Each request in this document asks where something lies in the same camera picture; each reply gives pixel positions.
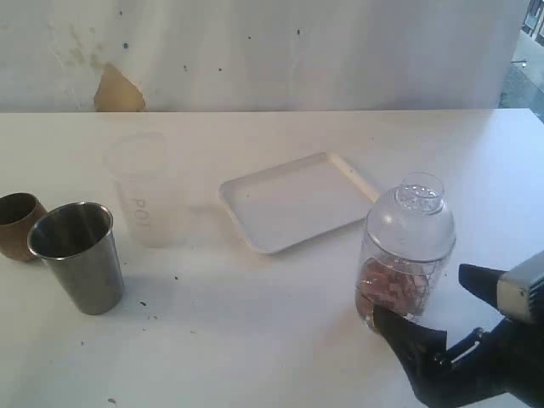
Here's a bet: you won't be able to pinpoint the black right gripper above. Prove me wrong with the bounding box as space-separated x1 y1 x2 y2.
373 263 543 407

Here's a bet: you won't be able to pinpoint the clear plastic shaker cup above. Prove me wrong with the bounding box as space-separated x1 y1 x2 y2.
354 241 451 335

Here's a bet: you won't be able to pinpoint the translucent plastic cup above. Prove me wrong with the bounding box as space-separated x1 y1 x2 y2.
104 132 184 247

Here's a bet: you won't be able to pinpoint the brown cubes and gold coins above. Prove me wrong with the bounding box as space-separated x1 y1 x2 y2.
355 258 430 319

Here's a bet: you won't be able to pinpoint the brown wooden bowl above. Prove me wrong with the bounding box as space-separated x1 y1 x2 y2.
1 192 47 262

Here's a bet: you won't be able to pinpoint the white rectangular tray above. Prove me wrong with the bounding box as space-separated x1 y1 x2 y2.
218 152 380 255

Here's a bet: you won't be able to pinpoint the stainless steel cup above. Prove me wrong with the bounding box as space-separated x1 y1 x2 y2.
27 201 124 315

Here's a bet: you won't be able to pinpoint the clear plastic shaker lid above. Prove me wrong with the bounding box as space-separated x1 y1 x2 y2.
365 172 456 263

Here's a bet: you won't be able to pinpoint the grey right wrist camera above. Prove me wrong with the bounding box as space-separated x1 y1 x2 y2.
496 252 543 325

